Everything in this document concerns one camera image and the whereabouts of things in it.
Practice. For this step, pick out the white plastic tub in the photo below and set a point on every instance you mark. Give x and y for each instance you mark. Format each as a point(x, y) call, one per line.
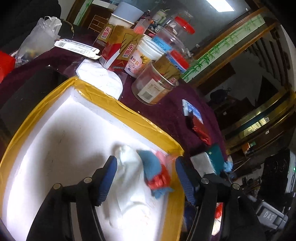
point(146, 51)

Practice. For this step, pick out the teal tissue pack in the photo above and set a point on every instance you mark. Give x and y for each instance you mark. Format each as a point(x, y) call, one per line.
point(209, 162)

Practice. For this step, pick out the blue red sock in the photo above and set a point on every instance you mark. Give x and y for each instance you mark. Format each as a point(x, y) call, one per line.
point(156, 174)

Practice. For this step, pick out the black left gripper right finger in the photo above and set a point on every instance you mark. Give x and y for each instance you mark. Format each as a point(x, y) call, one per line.
point(239, 221)

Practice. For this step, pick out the red foil sachet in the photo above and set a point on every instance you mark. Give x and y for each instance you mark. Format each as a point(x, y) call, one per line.
point(199, 129)

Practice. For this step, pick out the white sock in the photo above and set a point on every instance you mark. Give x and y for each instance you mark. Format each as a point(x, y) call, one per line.
point(130, 197)

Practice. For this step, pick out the black phone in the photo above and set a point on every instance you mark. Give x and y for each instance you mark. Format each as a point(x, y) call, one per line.
point(24, 100)

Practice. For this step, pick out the red gold drink carton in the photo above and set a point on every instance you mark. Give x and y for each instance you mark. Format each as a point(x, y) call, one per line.
point(116, 44)

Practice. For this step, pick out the blue label plastic jar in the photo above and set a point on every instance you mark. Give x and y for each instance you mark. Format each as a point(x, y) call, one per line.
point(171, 44)

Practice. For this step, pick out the glass jar with label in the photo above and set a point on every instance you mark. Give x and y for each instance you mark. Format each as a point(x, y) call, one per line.
point(150, 86)

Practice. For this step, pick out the red plastic bag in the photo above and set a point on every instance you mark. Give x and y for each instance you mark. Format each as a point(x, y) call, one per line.
point(219, 210)

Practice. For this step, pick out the clear jar red lid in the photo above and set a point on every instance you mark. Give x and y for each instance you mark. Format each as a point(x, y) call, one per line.
point(180, 28)

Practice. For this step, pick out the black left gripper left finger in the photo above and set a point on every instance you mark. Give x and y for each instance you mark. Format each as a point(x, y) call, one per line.
point(53, 219)

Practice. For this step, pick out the white medicine box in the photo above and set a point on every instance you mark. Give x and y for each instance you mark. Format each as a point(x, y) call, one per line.
point(79, 48)

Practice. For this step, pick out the white foam box yellow tape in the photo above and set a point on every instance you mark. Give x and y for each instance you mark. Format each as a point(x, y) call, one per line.
point(64, 139)

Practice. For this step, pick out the clear plastic bag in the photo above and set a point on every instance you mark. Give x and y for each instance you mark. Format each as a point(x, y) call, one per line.
point(41, 39)

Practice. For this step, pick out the red gift bag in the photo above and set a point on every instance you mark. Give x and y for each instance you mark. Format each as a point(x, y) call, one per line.
point(7, 65)

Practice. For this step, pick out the blue white sachet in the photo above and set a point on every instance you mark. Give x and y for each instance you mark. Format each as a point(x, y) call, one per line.
point(188, 109)

